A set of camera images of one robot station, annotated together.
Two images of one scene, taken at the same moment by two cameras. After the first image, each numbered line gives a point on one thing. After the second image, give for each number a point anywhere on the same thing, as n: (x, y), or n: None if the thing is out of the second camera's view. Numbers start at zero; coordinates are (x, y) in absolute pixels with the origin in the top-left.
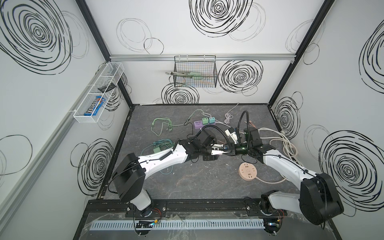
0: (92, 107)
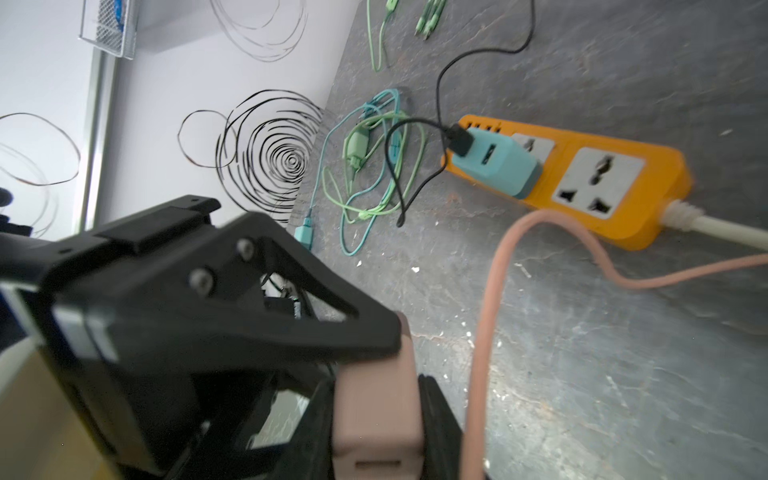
0: (118, 11)
